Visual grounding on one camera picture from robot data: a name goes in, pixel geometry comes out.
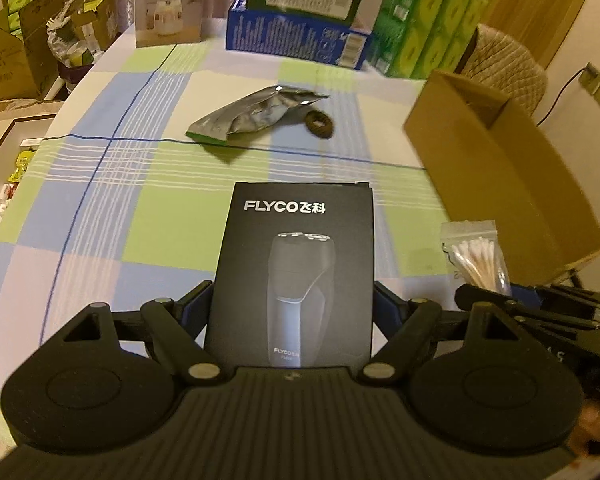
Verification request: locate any plaid tablecloth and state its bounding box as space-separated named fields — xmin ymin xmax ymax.
xmin=0 ymin=40 xmax=481 ymax=411

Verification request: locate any cotton swab bag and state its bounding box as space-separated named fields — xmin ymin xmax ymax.
xmin=440 ymin=220 xmax=512 ymax=297

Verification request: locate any humidifier picture box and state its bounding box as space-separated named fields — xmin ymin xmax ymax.
xmin=134 ymin=0 xmax=208 ymax=49

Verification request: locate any blue printed box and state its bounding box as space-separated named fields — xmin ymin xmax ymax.
xmin=225 ymin=0 xmax=373 ymax=70

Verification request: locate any green tissue multipack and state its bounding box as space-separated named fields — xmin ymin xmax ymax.
xmin=369 ymin=0 xmax=488 ymax=80

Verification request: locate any large cardboard carton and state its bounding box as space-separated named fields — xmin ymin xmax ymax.
xmin=0 ymin=0 xmax=66 ymax=103

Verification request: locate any beige quilted chair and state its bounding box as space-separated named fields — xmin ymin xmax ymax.
xmin=462 ymin=24 xmax=550 ymax=116

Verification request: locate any dark brown ring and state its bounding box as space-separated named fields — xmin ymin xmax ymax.
xmin=304 ymin=109 xmax=335 ymax=137

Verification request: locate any silver foil bag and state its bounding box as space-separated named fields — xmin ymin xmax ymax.
xmin=185 ymin=85 xmax=331 ymax=145

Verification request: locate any wooden framed tray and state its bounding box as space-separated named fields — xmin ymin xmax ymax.
xmin=0 ymin=112 xmax=56 ymax=241

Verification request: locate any crumpled plastic bag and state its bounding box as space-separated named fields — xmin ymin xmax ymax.
xmin=45 ymin=0 xmax=98 ymax=68

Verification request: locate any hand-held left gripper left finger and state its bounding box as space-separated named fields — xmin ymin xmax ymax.
xmin=60 ymin=280 xmax=221 ymax=386

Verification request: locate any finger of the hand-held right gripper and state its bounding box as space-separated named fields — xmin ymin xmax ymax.
xmin=510 ymin=282 xmax=600 ymax=313
xmin=453 ymin=284 xmax=600 ymax=333

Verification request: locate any black shaver box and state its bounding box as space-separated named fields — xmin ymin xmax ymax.
xmin=202 ymin=181 xmax=376 ymax=368

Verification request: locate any wooden door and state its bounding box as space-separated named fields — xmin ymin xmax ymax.
xmin=455 ymin=0 xmax=600 ymax=68

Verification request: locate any cardboard box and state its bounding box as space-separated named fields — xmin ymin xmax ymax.
xmin=402 ymin=69 xmax=600 ymax=286

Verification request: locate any black wall cable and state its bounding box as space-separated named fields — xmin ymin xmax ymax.
xmin=535 ymin=67 xmax=588 ymax=126

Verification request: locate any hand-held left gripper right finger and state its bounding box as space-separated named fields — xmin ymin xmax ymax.
xmin=362 ymin=280 xmax=526 ymax=386

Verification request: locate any yellow packet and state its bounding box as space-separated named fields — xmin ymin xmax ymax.
xmin=7 ymin=147 xmax=36 ymax=183

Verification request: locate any small cardboard carton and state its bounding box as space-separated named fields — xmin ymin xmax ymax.
xmin=72 ymin=0 xmax=118 ymax=53

